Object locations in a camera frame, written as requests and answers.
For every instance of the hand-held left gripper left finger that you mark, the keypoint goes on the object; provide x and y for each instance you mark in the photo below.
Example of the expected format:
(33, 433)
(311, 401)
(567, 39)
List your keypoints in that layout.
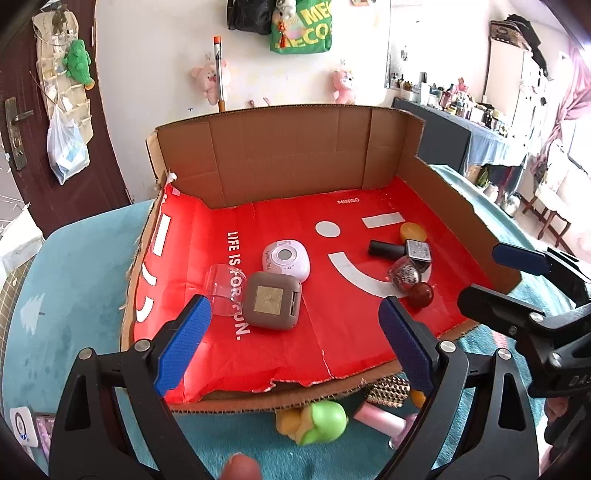
(184, 341)

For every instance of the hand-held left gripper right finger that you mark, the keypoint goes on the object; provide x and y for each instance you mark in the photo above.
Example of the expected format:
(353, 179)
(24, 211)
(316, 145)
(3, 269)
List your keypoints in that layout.
(406, 341)

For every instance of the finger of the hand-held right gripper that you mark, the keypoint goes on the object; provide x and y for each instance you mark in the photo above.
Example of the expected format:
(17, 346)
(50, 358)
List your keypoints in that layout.
(485, 302)
(517, 257)

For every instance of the dark red ball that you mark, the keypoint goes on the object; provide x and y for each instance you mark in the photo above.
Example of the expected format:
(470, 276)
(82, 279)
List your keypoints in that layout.
(420, 295)

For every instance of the studded rhinestone block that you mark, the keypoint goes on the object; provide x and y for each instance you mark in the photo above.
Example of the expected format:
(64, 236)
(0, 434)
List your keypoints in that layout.
(388, 391)

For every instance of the clear glass cup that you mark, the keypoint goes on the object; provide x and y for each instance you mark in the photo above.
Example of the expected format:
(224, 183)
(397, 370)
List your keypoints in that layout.
(221, 288)

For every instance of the purple nail polish bottle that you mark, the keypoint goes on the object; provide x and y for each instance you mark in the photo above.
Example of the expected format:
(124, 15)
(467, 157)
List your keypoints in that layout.
(378, 417)

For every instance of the black labelled nail polish bottle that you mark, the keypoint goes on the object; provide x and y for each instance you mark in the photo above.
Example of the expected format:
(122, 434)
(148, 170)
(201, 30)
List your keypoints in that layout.
(385, 249)

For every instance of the taupe square case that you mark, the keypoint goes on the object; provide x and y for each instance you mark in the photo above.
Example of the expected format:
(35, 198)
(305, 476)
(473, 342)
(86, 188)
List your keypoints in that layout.
(272, 300)

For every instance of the amber dome-shaped piece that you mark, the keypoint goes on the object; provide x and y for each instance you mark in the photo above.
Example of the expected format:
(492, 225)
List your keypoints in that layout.
(412, 230)

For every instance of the green and yellow rubber toy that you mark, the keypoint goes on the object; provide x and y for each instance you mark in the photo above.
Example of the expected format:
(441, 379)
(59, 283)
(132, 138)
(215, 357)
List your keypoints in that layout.
(323, 420)

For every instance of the pink round mini device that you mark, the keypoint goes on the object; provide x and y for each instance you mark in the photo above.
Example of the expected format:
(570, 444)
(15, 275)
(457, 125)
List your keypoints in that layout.
(286, 258)

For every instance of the cardboard box with red lining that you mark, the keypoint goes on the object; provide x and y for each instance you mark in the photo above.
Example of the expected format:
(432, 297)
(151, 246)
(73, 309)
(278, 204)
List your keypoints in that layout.
(300, 147)

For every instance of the person's right hand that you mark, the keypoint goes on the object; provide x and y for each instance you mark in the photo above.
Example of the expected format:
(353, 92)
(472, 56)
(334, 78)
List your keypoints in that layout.
(556, 408)

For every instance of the person's left hand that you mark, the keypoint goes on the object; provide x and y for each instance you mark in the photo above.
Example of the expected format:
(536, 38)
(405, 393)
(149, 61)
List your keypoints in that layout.
(240, 468)

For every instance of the metal kettle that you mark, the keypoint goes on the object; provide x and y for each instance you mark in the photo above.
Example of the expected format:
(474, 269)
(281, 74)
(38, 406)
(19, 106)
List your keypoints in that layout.
(511, 205)

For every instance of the wooden stool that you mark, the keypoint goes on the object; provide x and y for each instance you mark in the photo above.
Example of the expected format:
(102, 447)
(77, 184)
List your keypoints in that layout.
(549, 203)

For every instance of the table with blue cloth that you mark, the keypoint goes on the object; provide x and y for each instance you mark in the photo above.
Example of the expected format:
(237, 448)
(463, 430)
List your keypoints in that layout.
(461, 138)

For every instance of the smartphone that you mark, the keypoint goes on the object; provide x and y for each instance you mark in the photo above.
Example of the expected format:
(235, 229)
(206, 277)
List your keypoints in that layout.
(46, 434)

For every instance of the row of bottles and jars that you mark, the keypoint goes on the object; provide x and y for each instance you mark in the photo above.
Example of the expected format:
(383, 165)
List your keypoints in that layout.
(457, 99)

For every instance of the pink curtain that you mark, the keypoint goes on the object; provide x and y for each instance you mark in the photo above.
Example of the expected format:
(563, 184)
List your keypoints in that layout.
(577, 92)

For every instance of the white wardrobe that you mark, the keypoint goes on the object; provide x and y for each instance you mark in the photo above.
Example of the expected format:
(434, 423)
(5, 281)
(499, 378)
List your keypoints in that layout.
(505, 78)

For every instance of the white round charger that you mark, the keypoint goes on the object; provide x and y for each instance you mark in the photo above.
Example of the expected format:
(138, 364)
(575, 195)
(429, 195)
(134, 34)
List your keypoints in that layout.
(23, 424)

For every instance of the dark wooden door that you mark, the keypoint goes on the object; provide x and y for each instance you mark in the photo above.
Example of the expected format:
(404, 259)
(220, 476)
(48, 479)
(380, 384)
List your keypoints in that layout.
(106, 138)

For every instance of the hanging plastic bag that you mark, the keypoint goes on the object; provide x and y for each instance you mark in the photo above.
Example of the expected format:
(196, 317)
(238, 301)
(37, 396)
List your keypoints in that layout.
(67, 152)

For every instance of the patterned storage bag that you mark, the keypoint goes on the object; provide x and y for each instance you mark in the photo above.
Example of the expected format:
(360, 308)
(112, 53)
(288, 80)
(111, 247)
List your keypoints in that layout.
(508, 30)

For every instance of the pink bear plush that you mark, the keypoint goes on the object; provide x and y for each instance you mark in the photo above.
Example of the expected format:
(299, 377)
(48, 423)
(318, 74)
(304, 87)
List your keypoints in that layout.
(344, 85)

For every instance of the pink pig plush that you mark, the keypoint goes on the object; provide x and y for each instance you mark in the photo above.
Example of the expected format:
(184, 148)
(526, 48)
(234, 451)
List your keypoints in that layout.
(205, 78)

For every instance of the orange-tipped stick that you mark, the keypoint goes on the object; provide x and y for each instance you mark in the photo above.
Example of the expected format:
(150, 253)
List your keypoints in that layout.
(219, 74)

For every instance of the hanging pocket organizer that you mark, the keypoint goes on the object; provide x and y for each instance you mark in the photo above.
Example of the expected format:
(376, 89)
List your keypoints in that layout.
(51, 78)

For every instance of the green plush toy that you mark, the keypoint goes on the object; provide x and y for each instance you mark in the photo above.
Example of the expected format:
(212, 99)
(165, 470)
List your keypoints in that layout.
(78, 62)

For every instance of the green tote bag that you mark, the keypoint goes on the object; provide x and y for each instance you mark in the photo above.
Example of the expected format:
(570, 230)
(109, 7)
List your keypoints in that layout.
(309, 32)

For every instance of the red tassel charm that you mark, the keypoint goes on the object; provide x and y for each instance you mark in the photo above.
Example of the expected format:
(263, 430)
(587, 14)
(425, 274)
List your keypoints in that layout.
(284, 34)

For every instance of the black hanging bag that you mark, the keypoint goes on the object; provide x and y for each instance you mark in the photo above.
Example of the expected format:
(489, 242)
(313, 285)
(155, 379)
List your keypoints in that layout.
(251, 16)

